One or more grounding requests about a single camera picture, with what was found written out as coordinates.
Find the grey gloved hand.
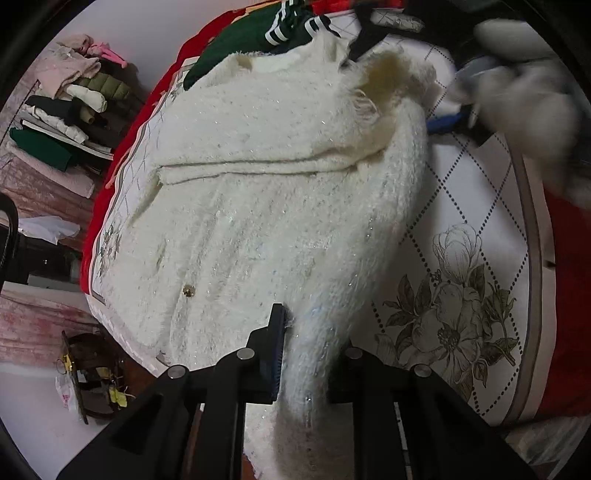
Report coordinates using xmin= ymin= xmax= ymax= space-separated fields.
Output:
xmin=450 ymin=19 xmax=590 ymax=210

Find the red floral blanket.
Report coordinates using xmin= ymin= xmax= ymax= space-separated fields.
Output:
xmin=80 ymin=6 xmax=590 ymax=417

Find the white diamond floral cloth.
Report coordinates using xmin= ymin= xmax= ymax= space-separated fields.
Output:
xmin=99 ymin=134 xmax=519 ymax=401

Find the clothes rack with garments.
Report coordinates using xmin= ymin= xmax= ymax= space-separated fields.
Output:
xmin=6 ymin=34 xmax=142 ymax=198

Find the dark basket on floor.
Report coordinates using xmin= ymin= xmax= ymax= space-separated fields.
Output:
xmin=59 ymin=330 xmax=135 ymax=425

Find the white fluffy sweater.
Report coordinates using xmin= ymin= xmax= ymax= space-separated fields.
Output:
xmin=98 ymin=33 xmax=436 ymax=479

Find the green striped garment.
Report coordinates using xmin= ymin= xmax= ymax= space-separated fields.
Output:
xmin=183 ymin=0 xmax=339 ymax=91

